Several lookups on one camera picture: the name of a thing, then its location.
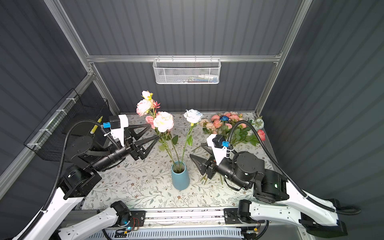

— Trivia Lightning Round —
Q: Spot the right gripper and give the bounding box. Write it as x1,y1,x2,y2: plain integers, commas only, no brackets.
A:
189,141,248,190

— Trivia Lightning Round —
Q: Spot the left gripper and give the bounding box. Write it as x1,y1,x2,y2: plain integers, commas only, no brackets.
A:
91,122,157,175

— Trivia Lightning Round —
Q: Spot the pink peony stem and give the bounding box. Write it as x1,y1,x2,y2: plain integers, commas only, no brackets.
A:
145,109,176,169

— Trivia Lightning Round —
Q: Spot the blue ceramic vase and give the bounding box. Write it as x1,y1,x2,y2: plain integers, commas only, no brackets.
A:
171,161,190,191

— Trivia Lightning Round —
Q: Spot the pink multi-bloom rose stem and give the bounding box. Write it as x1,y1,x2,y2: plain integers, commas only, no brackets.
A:
136,90,178,172

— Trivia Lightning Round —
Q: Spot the white rose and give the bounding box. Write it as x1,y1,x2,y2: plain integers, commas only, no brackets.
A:
179,109,203,171

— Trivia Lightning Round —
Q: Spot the blue rose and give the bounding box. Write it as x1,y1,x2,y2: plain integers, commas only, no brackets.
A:
220,116,230,122

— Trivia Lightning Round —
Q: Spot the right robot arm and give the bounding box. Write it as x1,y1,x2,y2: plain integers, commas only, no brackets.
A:
190,144,348,238

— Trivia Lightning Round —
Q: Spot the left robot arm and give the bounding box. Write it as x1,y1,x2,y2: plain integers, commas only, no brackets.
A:
14,121,159,240

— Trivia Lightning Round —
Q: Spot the pile of artificial flowers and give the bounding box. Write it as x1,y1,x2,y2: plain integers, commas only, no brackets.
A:
191,111,267,185

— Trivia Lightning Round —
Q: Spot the floral table mat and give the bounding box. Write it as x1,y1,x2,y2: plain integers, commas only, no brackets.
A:
81,112,280,210

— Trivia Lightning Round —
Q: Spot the yellow marker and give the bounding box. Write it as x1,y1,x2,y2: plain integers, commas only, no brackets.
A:
90,116,103,135

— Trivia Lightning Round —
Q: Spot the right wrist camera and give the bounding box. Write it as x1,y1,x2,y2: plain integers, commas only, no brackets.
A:
207,134,230,165

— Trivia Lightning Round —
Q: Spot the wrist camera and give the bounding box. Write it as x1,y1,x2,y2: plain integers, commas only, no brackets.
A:
207,134,230,165
103,115,129,149

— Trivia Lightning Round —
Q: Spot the left black cable conduit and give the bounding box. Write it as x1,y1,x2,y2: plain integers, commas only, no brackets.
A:
16,119,121,240

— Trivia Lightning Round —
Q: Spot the black cable conduit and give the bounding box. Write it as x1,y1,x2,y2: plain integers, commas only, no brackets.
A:
16,119,121,240
226,119,362,216

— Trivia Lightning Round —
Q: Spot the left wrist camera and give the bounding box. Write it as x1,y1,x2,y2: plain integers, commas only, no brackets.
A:
103,115,129,149

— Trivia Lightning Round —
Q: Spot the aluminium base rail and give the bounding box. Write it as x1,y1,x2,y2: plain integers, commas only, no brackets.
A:
62,205,304,232

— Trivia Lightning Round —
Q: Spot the white wire basket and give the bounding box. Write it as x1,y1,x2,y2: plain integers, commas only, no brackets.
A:
153,59,222,85

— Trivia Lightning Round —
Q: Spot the black wire basket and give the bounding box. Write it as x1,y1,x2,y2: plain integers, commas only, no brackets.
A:
24,88,112,162

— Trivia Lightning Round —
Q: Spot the right black cable conduit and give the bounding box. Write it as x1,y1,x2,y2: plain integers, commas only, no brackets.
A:
226,119,362,216

